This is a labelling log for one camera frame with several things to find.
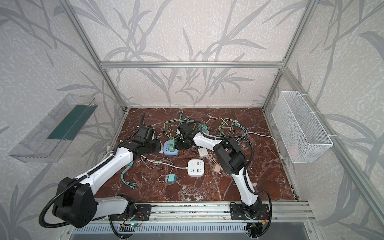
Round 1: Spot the white charger plug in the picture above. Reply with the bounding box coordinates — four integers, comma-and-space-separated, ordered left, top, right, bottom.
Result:
198, 148, 209, 158

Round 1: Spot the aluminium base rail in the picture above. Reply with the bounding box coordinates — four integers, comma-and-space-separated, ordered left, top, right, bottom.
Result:
112, 201, 315, 224

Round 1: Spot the green cable bundle left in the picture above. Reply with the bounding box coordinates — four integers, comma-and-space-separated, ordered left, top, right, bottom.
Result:
162, 111, 197, 140

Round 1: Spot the teal charger plug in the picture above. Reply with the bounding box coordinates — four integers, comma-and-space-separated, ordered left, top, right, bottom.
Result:
168, 174, 177, 183

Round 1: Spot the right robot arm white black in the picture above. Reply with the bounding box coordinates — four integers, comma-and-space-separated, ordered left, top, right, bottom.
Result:
177, 121, 272, 220

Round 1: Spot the clear plastic wall bin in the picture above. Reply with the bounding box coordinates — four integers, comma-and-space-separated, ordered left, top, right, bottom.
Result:
9, 94, 98, 163

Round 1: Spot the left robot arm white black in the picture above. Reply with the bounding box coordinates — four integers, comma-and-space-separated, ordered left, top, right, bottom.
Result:
39, 121, 162, 229

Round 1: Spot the white power strip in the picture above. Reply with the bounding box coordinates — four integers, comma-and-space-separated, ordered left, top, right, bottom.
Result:
187, 159, 205, 178

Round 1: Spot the white wire mesh basket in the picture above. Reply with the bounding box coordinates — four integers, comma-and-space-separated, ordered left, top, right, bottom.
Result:
272, 91, 333, 164

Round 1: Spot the green cable bundle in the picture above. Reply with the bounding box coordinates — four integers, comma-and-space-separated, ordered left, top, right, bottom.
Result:
162, 111, 197, 140
209, 117, 248, 139

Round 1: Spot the blue power strip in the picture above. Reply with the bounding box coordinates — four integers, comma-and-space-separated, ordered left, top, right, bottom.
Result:
163, 141, 179, 156

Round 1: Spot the green cable bundle right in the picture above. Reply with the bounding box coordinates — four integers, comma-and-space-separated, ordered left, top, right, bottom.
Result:
209, 117, 248, 139

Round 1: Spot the teal charger cable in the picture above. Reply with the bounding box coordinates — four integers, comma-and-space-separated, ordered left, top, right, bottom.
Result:
120, 161, 137, 190

